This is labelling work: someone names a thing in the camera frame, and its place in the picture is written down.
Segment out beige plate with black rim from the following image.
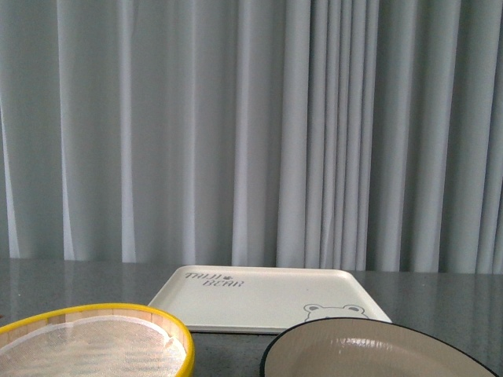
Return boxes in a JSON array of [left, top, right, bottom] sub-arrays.
[[259, 317, 494, 376]]

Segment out white bear print tray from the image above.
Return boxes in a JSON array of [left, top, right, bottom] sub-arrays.
[[149, 265, 390, 334]]

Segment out grey pleated curtain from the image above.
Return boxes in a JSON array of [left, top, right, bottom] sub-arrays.
[[1, 1, 502, 274]]

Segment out wooden steamer with yellow rims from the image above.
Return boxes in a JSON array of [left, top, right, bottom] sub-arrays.
[[1, 303, 195, 376]]

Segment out white mesh steamer liner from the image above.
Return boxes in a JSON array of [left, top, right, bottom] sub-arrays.
[[1, 315, 187, 376]]

